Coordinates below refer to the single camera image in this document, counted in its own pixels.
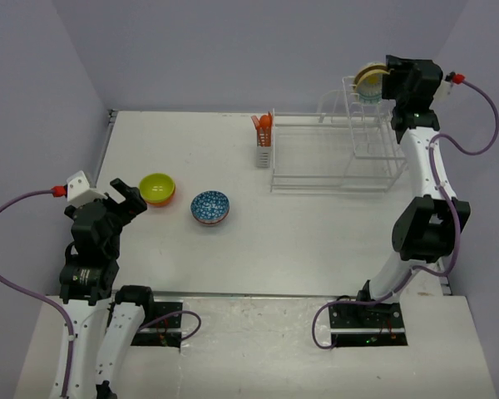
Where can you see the orange plastic spoon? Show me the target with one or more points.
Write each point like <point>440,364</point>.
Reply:
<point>265,124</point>

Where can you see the orange plastic knife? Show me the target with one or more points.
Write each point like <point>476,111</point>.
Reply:
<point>269,123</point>

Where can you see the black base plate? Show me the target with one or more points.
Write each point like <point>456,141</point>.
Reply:
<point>360,326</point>
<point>165,333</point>

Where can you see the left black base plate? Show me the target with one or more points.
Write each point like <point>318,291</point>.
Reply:
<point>165,333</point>

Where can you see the lime green plastic bowl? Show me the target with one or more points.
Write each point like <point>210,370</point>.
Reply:
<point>156,186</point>

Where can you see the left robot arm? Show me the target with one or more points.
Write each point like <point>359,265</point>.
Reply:
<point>87,277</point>

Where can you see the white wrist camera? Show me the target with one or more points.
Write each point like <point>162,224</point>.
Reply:
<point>445,88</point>
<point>80,191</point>

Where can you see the white cutlery holder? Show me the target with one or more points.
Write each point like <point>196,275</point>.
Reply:
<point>263,149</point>

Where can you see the white red patterned bowl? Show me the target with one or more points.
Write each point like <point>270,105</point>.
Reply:
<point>210,204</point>

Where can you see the rearmost grey bowl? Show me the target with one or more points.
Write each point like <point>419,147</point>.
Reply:
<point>374,66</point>

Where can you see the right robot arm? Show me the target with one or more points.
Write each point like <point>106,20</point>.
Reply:
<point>429,228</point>

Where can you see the tan yellow rimmed bowl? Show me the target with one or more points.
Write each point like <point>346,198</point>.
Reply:
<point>368,83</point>

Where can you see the orange plastic fork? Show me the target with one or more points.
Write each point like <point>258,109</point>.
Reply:
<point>257,124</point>

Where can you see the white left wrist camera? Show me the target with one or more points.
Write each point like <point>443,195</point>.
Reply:
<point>80,191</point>

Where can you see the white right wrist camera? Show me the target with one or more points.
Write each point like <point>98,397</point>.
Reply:
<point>445,88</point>

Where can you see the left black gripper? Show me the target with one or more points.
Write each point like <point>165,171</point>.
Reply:
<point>132,206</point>

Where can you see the orange plastic bowl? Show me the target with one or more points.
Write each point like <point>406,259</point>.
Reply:
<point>161,203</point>

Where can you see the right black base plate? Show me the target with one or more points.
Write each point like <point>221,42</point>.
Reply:
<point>360,326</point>

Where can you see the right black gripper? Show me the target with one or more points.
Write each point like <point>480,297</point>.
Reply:
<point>399,70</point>

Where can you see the orange patterned ceramic bowl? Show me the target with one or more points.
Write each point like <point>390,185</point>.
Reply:
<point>210,222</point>

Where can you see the white wire dish rack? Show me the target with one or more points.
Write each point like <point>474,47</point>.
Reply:
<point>345,146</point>

